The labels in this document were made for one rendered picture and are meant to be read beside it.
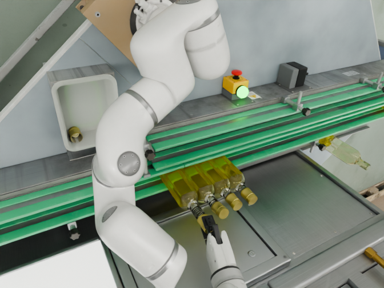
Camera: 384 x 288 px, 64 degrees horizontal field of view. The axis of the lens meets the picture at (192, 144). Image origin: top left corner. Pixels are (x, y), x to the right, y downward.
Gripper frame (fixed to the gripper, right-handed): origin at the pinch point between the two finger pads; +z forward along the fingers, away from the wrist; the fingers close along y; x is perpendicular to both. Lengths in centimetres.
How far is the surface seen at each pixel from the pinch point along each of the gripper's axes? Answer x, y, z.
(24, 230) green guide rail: 50, -3, 12
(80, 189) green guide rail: 33.9, 4.3, 17.7
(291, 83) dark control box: -47, 18, 49
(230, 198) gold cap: -9.0, 1.5, 8.0
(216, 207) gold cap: -3.7, 1.8, 4.8
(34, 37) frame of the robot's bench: 52, 29, 88
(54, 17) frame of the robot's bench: 43, 36, 91
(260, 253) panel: -16.4, -12.4, -3.2
